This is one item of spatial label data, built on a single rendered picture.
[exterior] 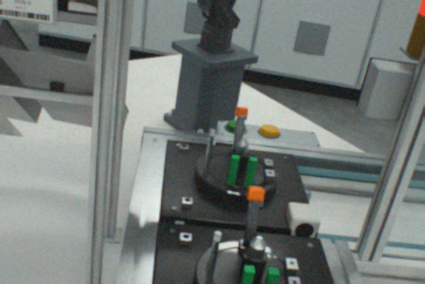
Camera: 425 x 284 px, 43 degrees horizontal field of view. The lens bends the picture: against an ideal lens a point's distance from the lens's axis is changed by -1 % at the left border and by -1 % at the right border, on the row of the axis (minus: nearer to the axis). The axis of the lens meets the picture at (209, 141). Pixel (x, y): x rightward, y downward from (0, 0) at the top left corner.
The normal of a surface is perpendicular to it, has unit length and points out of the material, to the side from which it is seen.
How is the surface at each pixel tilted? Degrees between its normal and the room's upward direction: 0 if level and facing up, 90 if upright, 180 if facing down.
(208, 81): 90
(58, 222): 0
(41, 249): 0
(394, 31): 90
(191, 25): 90
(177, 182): 0
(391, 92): 90
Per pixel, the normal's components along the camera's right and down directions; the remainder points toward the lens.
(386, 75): 0.02, 0.47
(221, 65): 0.62, 0.44
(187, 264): 0.14, -0.87
